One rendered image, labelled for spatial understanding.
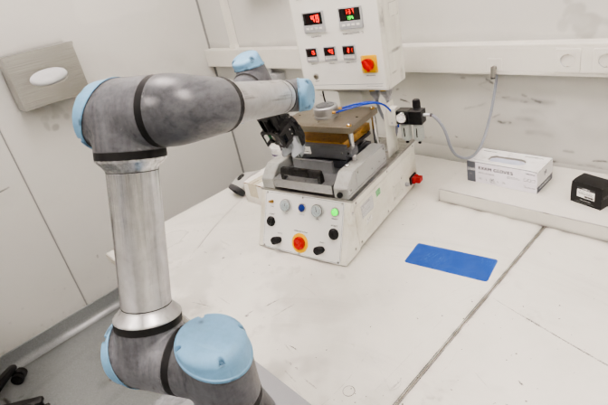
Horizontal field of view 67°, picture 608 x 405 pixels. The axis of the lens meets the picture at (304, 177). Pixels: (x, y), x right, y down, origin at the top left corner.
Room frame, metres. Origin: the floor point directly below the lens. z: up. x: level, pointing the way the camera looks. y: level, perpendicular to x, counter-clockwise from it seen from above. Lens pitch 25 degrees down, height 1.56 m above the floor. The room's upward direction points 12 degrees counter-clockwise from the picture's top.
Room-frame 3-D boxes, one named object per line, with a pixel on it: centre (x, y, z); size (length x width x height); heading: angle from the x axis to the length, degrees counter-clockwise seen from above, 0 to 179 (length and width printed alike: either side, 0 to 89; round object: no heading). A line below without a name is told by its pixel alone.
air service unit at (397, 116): (1.36, -0.37, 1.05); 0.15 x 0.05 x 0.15; 50
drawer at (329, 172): (1.37, -0.08, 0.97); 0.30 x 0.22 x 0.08; 140
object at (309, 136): (1.40, -0.12, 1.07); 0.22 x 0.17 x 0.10; 50
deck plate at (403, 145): (1.43, -0.13, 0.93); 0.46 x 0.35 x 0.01; 140
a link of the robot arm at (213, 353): (0.58, 0.21, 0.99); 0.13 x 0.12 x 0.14; 66
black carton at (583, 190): (1.09, -0.79, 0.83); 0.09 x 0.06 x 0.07; 24
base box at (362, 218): (1.39, -0.12, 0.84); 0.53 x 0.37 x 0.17; 140
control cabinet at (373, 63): (1.54, -0.23, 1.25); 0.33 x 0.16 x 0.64; 50
